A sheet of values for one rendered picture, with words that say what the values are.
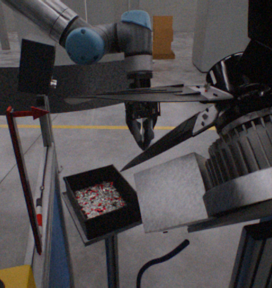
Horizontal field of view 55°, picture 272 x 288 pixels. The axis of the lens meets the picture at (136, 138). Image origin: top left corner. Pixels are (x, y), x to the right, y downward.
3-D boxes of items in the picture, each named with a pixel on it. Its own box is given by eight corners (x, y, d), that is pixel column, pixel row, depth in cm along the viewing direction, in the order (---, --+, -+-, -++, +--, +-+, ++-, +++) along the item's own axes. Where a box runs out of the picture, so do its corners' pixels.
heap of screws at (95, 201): (137, 217, 74) (137, 211, 73) (89, 235, 68) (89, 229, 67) (111, 182, 89) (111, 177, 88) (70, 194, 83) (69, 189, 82)
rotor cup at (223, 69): (307, 111, 51) (280, 58, 56) (272, 94, 42) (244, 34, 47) (241, 141, 61) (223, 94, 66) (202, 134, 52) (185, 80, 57)
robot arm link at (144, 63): (121, 60, 73) (150, 58, 74) (123, 77, 73) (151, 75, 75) (127, 55, 65) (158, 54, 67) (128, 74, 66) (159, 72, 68)
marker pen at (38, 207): (41, 233, 61) (41, 197, 73) (35, 234, 60) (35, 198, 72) (43, 238, 61) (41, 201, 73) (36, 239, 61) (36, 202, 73)
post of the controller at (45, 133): (52, 146, 103) (44, 98, 95) (43, 147, 102) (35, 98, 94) (52, 143, 106) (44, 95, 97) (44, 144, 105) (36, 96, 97)
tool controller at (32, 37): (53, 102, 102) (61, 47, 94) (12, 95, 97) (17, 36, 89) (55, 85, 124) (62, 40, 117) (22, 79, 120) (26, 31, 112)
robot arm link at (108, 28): (67, 27, 62) (113, 22, 61) (80, 25, 72) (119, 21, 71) (74, 62, 66) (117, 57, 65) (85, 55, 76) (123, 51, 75)
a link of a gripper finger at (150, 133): (148, 153, 71) (146, 119, 69) (143, 149, 76) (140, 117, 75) (159, 152, 71) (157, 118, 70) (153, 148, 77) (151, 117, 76)
